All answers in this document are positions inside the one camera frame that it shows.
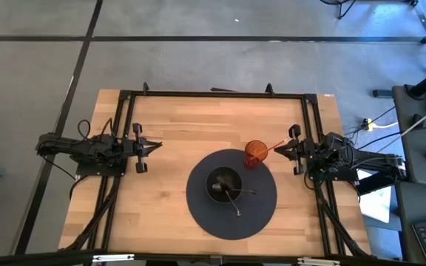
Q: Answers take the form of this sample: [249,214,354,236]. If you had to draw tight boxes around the grey side table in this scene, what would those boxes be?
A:
[392,83,426,185]

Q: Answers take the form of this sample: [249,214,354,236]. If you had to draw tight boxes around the silver frame clamp bracket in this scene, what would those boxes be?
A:
[297,257,342,266]
[92,253,135,264]

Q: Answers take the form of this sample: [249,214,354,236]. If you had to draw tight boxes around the black floor cables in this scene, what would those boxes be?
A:
[344,106,399,152]

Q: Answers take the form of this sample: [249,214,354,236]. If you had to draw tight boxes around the black metal table frame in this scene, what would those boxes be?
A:
[59,81,373,259]

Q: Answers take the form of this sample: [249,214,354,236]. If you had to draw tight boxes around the round dark woven placemat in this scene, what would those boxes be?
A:
[186,149,277,241]

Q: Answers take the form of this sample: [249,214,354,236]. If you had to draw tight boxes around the orange ribbed glass cup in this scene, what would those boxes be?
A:
[243,139,269,171]

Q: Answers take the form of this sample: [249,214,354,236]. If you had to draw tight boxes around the red straw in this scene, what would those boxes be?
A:
[249,139,286,160]

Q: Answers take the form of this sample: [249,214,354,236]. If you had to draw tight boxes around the dark grey desk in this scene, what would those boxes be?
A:
[393,180,426,265]

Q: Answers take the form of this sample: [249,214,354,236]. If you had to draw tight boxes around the white paper sheet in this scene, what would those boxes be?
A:
[359,171,393,224]

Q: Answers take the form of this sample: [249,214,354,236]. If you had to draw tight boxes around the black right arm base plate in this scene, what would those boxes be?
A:
[307,164,360,183]

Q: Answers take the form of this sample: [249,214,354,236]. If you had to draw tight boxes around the yellow power plug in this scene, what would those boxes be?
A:
[362,117,399,132]

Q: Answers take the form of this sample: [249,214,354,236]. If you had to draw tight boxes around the black bowl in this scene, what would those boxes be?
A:
[205,166,243,204]

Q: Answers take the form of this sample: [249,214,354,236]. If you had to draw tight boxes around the metal spoon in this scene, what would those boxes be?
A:
[212,183,257,194]

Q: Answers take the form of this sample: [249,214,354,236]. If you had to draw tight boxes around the white cable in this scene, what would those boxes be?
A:
[373,99,426,156]

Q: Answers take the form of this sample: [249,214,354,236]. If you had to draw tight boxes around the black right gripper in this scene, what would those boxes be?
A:
[274,124,314,176]

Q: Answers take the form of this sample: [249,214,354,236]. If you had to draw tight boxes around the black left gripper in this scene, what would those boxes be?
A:
[121,123,163,174]

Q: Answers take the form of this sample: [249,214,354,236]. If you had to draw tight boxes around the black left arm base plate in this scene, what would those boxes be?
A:
[75,147,129,177]

